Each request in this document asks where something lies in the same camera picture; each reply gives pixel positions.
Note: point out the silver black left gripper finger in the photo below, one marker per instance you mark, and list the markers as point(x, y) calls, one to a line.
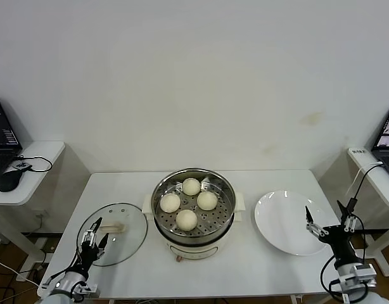
point(92, 232)
point(104, 242)

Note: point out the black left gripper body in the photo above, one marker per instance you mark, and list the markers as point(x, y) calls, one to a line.
point(88, 253)

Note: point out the stainless steel steamer basket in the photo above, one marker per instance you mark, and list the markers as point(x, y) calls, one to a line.
point(226, 206)

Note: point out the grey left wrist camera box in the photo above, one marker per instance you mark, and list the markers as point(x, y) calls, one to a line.
point(86, 288)

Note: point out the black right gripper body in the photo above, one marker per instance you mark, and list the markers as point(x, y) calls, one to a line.
point(337, 240)

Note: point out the black computer mouse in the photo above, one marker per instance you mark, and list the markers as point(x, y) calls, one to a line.
point(9, 180)

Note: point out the white round plate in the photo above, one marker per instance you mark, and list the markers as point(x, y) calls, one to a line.
point(283, 221)

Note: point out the grey laptop with pale screen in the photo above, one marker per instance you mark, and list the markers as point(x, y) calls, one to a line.
point(386, 136)

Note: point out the small black usb adapter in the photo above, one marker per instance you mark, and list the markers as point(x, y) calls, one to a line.
point(21, 164)

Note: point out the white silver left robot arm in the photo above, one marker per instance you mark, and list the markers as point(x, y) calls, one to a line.
point(64, 285)

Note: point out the small printed table label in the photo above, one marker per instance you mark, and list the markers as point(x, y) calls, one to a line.
point(358, 151)

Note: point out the white steamed baozi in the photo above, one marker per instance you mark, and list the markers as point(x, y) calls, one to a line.
point(207, 201)
point(170, 202)
point(191, 186)
point(186, 219)

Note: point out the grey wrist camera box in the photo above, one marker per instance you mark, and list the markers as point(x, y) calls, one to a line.
point(364, 271)
point(86, 288)

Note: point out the round glass pot lid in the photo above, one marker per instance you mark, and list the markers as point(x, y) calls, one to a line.
point(128, 234)

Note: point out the white side table with mouse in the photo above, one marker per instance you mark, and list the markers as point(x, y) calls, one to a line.
point(33, 177)

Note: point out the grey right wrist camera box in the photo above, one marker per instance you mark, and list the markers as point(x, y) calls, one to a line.
point(364, 271)

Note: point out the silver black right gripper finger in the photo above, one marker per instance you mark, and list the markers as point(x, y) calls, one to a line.
point(315, 228)
point(348, 218)

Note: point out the steel steamer pot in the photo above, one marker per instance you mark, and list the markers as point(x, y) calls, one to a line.
point(194, 250)

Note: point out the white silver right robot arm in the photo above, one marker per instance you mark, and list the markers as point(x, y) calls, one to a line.
point(359, 288)

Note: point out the white side table with label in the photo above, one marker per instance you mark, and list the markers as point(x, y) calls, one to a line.
point(372, 177)

